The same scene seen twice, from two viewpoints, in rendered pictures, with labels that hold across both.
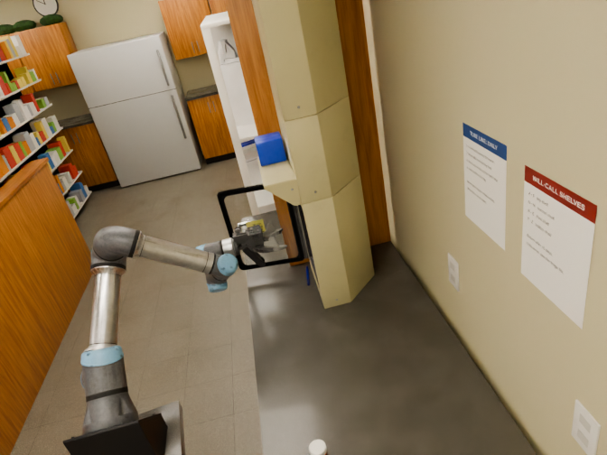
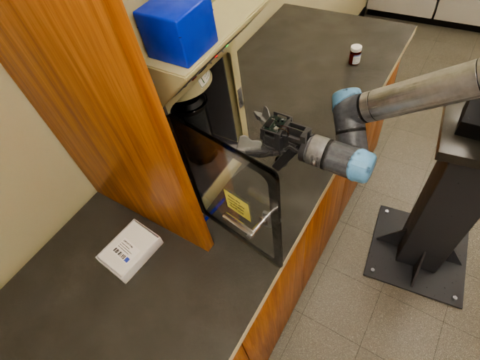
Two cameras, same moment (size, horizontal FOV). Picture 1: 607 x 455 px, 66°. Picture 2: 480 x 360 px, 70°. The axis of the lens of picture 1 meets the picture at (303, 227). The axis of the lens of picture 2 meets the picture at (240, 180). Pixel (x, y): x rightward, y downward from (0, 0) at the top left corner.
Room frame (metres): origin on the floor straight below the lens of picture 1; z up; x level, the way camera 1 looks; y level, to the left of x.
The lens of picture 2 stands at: (2.13, 0.53, 1.87)
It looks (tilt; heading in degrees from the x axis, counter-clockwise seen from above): 52 degrees down; 224
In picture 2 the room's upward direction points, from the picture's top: 11 degrees counter-clockwise
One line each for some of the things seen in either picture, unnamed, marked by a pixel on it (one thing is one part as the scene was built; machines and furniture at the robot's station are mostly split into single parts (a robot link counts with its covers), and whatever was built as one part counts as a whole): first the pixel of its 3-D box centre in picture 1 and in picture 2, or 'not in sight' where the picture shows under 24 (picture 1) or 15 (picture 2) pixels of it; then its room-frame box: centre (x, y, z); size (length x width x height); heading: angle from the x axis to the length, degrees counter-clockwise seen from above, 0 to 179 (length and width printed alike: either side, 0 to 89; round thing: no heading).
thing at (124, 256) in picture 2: not in sight; (130, 249); (1.99, -0.10, 0.96); 0.16 x 0.12 x 0.04; 178
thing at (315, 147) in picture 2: (229, 247); (316, 151); (1.60, 0.30, 1.23); 0.08 x 0.05 x 0.08; 3
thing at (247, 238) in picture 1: (249, 241); (286, 138); (1.60, 0.22, 1.24); 0.12 x 0.08 x 0.09; 93
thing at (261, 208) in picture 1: (262, 227); (229, 198); (1.80, 0.17, 1.19); 0.30 x 0.01 x 0.40; 84
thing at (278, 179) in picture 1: (277, 179); (213, 48); (1.63, 0.05, 1.46); 0.32 x 0.11 x 0.10; 3
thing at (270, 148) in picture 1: (270, 148); (178, 27); (1.72, 0.06, 1.56); 0.10 x 0.10 x 0.09; 3
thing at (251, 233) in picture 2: not in sight; (243, 220); (1.84, 0.24, 1.20); 0.10 x 0.05 x 0.03; 84
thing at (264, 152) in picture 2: not in sight; (261, 148); (1.64, 0.17, 1.22); 0.09 x 0.05 x 0.02; 127
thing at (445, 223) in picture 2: not in sight; (444, 208); (0.98, 0.67, 0.45); 0.48 x 0.48 x 0.90; 10
